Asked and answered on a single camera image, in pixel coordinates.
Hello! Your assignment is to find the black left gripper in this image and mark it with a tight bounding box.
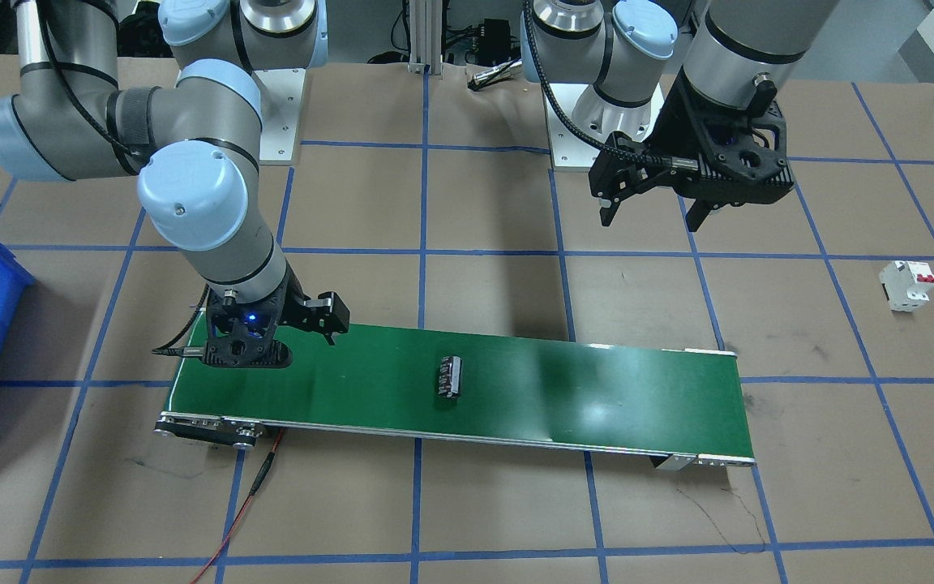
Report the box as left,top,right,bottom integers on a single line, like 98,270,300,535
589,73,795,233

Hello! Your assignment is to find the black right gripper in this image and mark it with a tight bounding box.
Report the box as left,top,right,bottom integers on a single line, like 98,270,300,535
204,271,349,369

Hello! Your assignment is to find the small black capacitor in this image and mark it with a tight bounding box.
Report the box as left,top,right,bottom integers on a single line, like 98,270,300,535
436,355,463,400

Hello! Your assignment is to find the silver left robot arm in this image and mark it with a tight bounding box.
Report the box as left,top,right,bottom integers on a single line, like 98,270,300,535
521,1,837,232

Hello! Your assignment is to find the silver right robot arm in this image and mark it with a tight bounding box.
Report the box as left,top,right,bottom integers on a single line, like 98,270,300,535
0,1,349,368

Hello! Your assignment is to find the green conveyor belt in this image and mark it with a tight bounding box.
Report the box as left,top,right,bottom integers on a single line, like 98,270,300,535
155,319,756,470

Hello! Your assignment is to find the white red circuit breaker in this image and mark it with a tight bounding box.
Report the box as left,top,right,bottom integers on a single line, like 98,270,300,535
879,261,934,313

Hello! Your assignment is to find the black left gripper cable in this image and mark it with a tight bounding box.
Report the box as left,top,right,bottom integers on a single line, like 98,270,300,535
522,0,679,171

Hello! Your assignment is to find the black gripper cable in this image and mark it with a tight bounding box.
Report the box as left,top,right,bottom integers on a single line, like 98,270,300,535
151,300,212,359
522,0,679,171

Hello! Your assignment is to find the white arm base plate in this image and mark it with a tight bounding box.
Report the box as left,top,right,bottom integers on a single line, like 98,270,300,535
253,69,306,165
542,75,683,174

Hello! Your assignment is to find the red black power cable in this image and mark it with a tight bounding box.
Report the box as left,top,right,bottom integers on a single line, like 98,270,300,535
188,428,288,584

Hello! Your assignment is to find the aluminium frame post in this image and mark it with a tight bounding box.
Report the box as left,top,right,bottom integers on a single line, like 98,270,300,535
408,0,445,76

